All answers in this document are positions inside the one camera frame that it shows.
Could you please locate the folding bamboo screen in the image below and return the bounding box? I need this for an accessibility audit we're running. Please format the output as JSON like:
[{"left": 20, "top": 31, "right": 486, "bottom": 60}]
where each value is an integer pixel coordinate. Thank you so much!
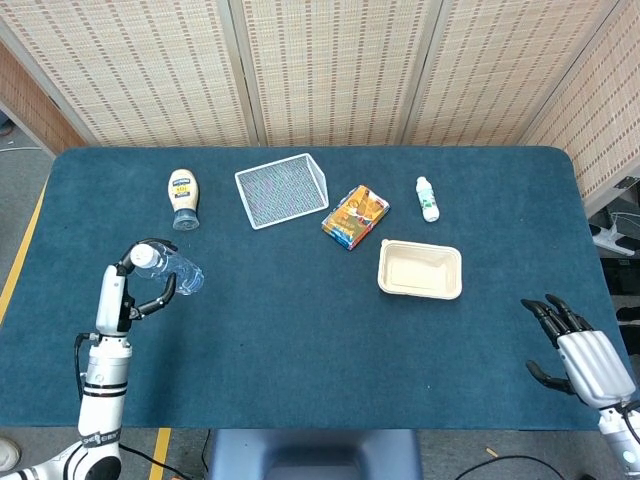
[{"left": 0, "top": 0, "right": 640, "bottom": 217}]

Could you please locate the blue felt table cover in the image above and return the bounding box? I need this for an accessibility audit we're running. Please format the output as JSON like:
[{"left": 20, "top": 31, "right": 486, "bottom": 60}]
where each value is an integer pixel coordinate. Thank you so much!
[{"left": 0, "top": 145, "right": 640, "bottom": 432}]

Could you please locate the colourful snack box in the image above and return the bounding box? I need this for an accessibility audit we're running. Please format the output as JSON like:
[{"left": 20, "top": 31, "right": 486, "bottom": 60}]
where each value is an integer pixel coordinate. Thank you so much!
[{"left": 321, "top": 184, "right": 392, "bottom": 252}]

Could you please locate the beige pulp food container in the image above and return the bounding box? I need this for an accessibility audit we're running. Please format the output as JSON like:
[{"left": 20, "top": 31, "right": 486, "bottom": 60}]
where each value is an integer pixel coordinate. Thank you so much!
[{"left": 376, "top": 238, "right": 464, "bottom": 301}]

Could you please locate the black floor cable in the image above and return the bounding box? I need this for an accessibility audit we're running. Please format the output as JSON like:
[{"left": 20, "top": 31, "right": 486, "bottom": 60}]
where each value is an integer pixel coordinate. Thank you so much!
[{"left": 452, "top": 453, "right": 571, "bottom": 480}]

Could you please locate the white wire mesh basket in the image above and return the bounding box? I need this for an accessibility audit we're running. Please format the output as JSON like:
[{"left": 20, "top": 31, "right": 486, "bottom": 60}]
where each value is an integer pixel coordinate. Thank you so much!
[{"left": 234, "top": 152, "right": 331, "bottom": 231}]

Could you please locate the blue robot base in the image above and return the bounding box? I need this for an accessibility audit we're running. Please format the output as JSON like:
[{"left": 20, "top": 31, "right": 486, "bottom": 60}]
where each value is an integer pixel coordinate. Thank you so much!
[{"left": 207, "top": 428, "right": 425, "bottom": 480}]

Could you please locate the transparent water bottle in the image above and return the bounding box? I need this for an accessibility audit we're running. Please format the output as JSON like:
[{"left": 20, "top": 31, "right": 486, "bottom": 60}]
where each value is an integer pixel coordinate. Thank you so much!
[{"left": 130, "top": 240, "right": 206, "bottom": 297}]

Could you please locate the white power strip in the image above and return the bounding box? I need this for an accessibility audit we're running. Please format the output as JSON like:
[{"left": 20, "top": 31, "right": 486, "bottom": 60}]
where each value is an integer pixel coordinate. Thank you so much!
[{"left": 588, "top": 222, "right": 640, "bottom": 257}]

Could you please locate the mayonnaise squeeze bottle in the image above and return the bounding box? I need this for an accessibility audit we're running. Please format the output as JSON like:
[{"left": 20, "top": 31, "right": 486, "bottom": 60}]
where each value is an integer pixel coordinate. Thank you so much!
[{"left": 167, "top": 168, "right": 201, "bottom": 232}]

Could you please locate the small white drink bottle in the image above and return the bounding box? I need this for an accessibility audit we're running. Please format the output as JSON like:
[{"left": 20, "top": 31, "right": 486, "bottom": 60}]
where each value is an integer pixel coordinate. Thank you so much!
[{"left": 415, "top": 175, "right": 441, "bottom": 224}]

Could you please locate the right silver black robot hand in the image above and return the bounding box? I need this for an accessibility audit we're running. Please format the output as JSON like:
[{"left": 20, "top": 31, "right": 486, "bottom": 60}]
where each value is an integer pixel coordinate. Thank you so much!
[{"left": 520, "top": 293, "right": 637, "bottom": 409}]

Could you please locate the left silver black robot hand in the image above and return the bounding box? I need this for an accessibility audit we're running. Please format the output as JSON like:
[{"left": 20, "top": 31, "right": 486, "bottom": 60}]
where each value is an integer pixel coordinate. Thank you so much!
[{"left": 94, "top": 237, "right": 179, "bottom": 337}]

